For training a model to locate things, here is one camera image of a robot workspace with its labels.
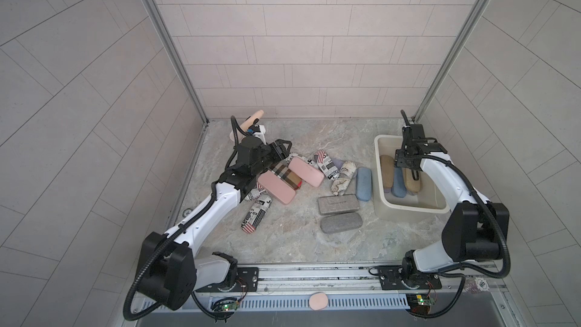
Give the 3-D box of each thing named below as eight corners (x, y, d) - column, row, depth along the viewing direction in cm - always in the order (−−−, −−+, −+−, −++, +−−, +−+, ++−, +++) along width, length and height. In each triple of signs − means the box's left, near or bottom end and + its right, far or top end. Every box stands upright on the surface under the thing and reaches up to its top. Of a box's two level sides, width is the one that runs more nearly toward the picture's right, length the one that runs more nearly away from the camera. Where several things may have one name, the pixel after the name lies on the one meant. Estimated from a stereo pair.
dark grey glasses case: (322, 235, 82) (323, 232, 79) (319, 220, 86) (319, 216, 83) (362, 228, 84) (364, 225, 81) (357, 214, 87) (359, 210, 84)
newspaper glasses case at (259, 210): (241, 230, 83) (239, 227, 80) (261, 197, 91) (260, 193, 88) (252, 236, 81) (250, 233, 79) (272, 202, 90) (271, 198, 87)
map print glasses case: (329, 191, 92) (331, 184, 88) (343, 166, 100) (345, 159, 96) (342, 197, 91) (344, 191, 86) (354, 172, 98) (357, 164, 94)
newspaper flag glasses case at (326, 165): (329, 186, 95) (330, 179, 90) (312, 161, 103) (313, 153, 98) (340, 181, 96) (342, 173, 91) (322, 156, 104) (323, 148, 100)
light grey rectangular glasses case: (319, 215, 86) (319, 212, 84) (317, 199, 90) (317, 196, 88) (359, 210, 87) (361, 208, 85) (355, 195, 91) (356, 192, 89)
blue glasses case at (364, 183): (355, 199, 91) (357, 196, 89) (355, 169, 100) (357, 165, 98) (371, 201, 90) (373, 198, 88) (370, 171, 100) (372, 167, 97)
